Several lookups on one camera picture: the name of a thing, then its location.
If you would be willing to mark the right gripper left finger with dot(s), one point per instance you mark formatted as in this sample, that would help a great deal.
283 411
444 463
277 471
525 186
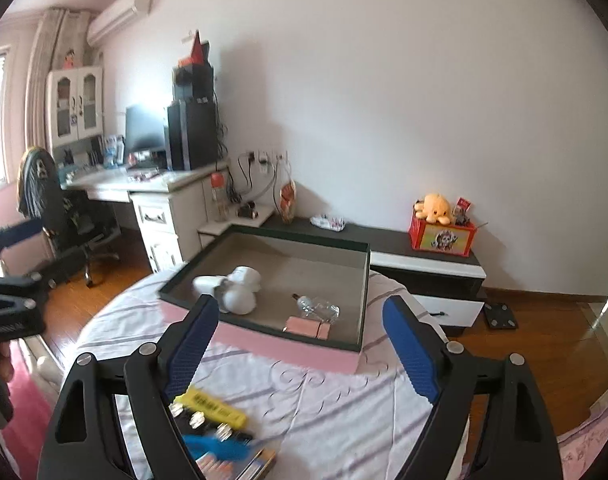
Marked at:
84 439

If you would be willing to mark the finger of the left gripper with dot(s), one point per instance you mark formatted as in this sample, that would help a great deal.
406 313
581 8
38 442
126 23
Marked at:
12 235
61 269

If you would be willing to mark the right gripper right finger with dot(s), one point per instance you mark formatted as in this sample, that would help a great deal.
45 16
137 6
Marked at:
517 440

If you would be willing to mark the blue highlighter marker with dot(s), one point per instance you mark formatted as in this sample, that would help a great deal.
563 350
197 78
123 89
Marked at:
227 450

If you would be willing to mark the yellow highlighter marker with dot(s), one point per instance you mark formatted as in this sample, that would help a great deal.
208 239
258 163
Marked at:
215 410

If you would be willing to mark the blue and gold lighter box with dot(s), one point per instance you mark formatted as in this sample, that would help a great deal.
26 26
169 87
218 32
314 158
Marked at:
259 465

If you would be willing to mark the white plush toy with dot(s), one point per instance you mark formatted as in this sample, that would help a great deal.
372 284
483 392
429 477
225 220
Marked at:
237 292

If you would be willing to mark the clear glass bottle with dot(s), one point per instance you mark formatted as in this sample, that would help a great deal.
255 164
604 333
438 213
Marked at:
317 309

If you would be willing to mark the pink block figure toy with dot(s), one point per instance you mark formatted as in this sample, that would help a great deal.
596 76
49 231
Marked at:
214 469

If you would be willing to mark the white power adapter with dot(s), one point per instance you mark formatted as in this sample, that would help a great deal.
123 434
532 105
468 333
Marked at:
211 285

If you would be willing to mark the person's left hand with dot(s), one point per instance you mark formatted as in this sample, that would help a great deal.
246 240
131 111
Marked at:
6 366

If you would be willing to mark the black office chair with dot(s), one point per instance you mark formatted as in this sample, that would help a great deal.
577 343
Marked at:
69 219

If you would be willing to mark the black bathroom scale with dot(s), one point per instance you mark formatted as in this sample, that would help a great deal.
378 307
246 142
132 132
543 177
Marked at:
499 316

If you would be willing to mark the white desk with drawers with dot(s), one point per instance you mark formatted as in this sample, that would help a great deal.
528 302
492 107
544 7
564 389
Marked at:
169 208

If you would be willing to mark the white glass door cabinet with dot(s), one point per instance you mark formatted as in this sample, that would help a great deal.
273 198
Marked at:
74 105

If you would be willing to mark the low black white tv cabinet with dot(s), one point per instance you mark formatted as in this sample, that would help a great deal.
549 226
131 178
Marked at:
449 287

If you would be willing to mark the black computer monitor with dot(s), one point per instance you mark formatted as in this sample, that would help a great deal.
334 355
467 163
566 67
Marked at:
144 129

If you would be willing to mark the bottle with red cap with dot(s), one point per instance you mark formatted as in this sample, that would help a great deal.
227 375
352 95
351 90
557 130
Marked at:
220 196

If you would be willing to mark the white patterned tablecloth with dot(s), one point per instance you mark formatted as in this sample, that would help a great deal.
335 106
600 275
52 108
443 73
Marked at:
322 425

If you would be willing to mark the black computer tower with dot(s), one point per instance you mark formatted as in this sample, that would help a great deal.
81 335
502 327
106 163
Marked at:
191 141

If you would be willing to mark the small black device on shelf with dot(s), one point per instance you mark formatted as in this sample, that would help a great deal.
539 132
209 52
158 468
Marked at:
247 210

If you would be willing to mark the red toy storage box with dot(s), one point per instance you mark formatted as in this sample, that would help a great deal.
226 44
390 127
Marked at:
449 240

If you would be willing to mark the beige curtain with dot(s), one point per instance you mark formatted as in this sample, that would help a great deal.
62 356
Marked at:
59 31

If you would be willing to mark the pink small box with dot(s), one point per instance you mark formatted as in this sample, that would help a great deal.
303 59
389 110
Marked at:
307 328

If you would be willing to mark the black box on tower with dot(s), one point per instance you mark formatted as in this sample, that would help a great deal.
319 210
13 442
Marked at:
193 82

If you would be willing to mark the yellow octopus plush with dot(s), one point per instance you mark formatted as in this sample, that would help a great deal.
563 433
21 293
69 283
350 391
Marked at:
433 209

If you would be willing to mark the orange patterned glass vase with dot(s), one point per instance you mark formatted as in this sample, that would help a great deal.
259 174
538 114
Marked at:
287 202

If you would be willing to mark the pink and green storage box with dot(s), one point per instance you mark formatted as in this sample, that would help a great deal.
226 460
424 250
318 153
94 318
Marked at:
289 263

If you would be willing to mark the red triangular paper item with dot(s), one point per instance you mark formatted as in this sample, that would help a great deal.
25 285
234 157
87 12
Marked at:
199 50

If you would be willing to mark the snack packet on cabinet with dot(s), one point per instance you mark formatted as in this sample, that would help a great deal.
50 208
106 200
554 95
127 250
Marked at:
325 222

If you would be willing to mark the white air conditioner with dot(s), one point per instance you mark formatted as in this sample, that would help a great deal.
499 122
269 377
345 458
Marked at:
119 15

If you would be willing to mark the wall power outlet with cables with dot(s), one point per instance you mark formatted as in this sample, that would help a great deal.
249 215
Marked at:
257 177

